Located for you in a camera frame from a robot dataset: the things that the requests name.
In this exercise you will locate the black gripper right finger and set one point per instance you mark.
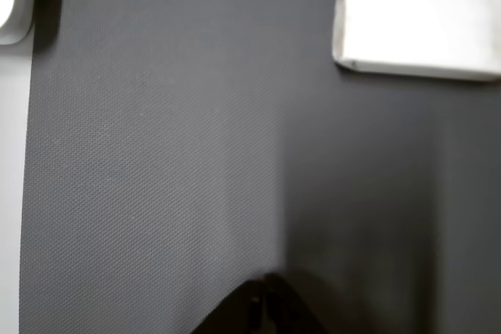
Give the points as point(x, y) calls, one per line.
point(289, 310)

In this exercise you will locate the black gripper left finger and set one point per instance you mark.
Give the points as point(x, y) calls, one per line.
point(238, 310)

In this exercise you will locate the small white block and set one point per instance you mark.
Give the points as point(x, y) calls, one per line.
point(415, 21)

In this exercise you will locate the dark gray textured mat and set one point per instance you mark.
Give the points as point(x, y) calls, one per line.
point(156, 154)

